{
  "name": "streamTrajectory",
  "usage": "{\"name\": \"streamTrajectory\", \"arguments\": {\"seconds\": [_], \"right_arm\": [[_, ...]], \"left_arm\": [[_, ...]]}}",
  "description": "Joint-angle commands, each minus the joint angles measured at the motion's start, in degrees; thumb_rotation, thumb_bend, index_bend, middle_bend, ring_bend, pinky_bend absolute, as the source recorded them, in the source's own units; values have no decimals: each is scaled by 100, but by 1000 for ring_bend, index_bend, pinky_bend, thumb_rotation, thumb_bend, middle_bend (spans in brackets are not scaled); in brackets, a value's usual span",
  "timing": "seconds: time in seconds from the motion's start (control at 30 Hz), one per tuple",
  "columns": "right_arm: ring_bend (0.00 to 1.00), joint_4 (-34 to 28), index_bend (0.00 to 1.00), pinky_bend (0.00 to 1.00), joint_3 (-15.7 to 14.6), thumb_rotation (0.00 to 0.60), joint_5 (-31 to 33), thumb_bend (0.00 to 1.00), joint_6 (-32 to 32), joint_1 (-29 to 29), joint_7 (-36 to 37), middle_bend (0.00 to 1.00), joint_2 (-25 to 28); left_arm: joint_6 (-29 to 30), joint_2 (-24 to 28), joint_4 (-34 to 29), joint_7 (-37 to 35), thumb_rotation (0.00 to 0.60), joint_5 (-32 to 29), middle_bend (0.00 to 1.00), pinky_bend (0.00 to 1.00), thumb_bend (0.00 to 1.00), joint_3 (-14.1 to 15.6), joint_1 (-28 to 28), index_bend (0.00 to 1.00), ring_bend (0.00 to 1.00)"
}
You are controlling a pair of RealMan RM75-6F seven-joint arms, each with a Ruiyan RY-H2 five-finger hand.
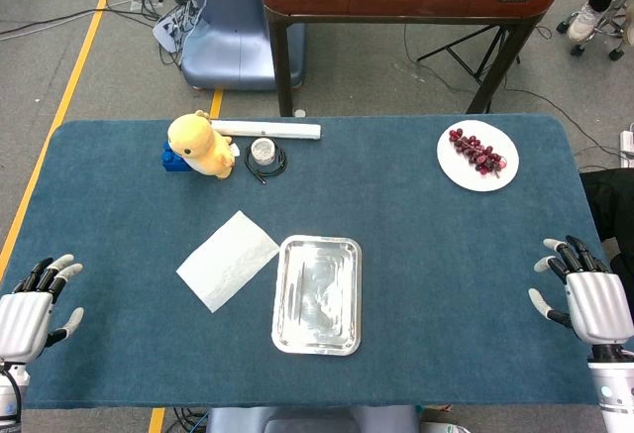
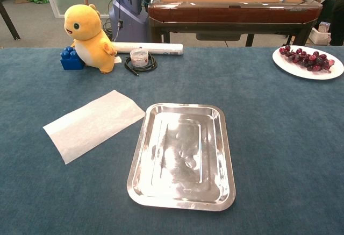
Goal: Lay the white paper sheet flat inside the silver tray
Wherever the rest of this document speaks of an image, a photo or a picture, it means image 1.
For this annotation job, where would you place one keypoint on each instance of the white multi-socket strip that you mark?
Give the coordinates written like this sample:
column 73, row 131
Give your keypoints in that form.
column 166, row 32

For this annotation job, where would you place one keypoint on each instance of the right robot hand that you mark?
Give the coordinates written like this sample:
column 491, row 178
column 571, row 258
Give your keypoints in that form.
column 599, row 304

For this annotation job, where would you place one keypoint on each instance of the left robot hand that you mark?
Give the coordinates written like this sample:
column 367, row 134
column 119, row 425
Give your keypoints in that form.
column 22, row 314

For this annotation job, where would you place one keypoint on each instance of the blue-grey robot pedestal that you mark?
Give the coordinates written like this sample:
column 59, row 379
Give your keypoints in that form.
column 233, row 46

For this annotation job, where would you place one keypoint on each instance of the small clear plastic jar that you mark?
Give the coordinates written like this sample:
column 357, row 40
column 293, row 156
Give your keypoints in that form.
column 262, row 150

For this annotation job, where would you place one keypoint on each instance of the small white floor cap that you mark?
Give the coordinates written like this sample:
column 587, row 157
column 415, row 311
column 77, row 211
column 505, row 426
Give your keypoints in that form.
column 299, row 113

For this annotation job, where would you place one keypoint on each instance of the black bag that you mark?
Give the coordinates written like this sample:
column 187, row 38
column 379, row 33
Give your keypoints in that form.
column 614, row 205

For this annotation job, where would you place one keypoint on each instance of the blue building block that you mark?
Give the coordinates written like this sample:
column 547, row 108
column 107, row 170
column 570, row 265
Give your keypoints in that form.
column 171, row 161

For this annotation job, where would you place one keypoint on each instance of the white rectangular bar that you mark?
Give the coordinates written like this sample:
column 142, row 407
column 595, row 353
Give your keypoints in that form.
column 277, row 131

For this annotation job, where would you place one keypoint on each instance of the white round plate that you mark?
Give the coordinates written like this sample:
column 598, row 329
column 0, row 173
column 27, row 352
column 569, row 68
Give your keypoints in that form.
column 478, row 181

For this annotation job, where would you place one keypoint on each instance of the white paper napkin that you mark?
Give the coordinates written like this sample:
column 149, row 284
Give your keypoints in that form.
column 228, row 262

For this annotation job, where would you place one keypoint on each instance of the yellow plush dinosaur toy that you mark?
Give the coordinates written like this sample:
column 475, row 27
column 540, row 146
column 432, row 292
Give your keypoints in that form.
column 200, row 148

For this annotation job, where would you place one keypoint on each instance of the silver metal tray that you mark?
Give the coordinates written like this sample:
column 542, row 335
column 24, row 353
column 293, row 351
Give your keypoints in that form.
column 317, row 299

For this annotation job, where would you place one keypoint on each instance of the blue-grey robot torso base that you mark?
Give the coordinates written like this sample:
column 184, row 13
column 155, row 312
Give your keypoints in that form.
column 312, row 420

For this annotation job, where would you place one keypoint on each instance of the white power strip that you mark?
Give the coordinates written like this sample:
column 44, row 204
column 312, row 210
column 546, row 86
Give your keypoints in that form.
column 627, row 148

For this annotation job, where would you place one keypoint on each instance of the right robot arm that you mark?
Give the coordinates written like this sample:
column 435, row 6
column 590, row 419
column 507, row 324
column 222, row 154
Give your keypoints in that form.
column 616, row 393

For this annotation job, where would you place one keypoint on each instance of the brown mahjong table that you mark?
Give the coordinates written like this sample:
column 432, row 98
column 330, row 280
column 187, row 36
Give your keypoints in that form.
column 396, row 4

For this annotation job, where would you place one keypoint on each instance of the red grape bunch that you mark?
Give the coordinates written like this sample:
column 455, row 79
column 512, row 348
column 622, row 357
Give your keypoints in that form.
column 475, row 153

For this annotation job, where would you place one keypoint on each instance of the blue felt table cover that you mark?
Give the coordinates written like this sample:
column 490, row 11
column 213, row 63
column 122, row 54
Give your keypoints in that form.
column 396, row 215

